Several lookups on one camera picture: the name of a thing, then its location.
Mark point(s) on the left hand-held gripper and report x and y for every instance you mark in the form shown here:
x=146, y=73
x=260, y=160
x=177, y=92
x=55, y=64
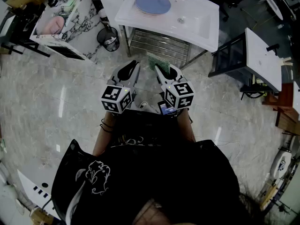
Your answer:
x=112, y=95

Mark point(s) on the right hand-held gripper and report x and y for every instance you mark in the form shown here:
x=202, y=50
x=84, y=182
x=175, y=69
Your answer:
x=180, y=95

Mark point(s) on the green scrubbing sponge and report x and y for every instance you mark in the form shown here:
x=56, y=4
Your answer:
x=158, y=61

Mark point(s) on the large blue plate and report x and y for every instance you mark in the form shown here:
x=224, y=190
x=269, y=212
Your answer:
x=153, y=3

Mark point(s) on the person's left forearm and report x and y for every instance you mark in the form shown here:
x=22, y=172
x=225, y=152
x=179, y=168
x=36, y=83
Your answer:
x=102, y=139

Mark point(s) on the person's right forearm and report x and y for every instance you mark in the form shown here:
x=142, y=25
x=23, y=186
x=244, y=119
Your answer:
x=187, y=128

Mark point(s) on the small black screen device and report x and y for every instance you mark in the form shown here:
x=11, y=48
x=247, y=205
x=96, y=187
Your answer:
x=167, y=108

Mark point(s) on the person's white shoe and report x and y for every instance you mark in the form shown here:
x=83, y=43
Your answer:
x=143, y=104

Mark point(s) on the metal sink stand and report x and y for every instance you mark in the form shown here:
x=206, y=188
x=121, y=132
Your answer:
x=159, y=43

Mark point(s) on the black mesh wastebasket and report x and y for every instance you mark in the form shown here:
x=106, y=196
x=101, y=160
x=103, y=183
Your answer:
x=108, y=39

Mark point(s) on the white ceramic sink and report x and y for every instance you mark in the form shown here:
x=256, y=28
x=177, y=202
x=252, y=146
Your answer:
x=199, y=29

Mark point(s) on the metal sink drain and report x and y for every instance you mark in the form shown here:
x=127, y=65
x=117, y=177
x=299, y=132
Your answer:
x=180, y=20

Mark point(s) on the black metal washbasin stand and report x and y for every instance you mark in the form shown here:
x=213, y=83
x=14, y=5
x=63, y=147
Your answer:
x=230, y=57

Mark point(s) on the marble pattern sink cabinet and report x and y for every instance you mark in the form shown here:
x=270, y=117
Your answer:
x=82, y=24

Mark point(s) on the person's black printed shirt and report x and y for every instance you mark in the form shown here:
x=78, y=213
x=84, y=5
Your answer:
x=152, y=163

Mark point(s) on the pink basin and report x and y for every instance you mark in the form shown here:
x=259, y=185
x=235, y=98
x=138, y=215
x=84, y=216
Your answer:
x=53, y=25

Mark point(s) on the green soap dish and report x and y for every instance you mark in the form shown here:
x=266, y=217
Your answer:
x=70, y=2

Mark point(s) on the white rectangular washbasin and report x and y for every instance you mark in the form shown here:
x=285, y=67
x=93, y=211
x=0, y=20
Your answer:
x=262, y=60

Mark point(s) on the black faucet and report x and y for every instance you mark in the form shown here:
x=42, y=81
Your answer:
x=273, y=48

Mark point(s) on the brown wooden cabinet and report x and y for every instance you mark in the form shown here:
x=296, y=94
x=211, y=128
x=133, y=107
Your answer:
x=286, y=111

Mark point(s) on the white ceramic fixture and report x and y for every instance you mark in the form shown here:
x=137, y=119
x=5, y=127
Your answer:
x=280, y=165

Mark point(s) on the white panel with holes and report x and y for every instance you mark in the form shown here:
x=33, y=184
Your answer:
x=32, y=184

